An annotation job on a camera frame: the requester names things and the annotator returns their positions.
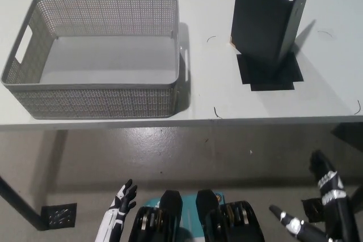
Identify robot right hand black silver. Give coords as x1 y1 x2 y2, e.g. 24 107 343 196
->
268 150 356 242

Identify black ribbed robot body block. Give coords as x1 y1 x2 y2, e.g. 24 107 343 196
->
196 189 266 242
129 189 182 242

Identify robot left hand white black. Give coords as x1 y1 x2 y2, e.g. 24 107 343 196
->
111 179 139 218

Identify grey perforated plastic basket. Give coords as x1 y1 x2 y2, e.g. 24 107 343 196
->
1 0 190 120

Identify black metal table leg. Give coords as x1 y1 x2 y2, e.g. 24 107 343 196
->
0 172 48 231

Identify black tape patch on table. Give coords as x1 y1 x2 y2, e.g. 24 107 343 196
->
237 51 303 92

